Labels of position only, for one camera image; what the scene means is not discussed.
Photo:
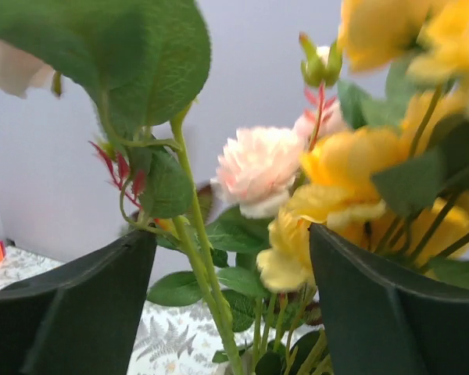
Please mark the floral patterned table mat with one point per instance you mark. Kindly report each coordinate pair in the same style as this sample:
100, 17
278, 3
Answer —
169, 340

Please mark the small pink bud stem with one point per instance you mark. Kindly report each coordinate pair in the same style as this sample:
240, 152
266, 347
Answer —
143, 63

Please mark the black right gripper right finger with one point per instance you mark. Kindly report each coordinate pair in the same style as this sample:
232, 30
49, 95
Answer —
381, 318

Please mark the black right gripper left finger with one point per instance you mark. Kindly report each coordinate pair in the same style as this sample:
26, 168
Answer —
81, 317

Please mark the yellow rose stem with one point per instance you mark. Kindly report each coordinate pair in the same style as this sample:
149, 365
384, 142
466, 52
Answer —
395, 182

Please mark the pink rose stem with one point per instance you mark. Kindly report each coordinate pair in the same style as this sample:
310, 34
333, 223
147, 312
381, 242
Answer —
252, 264

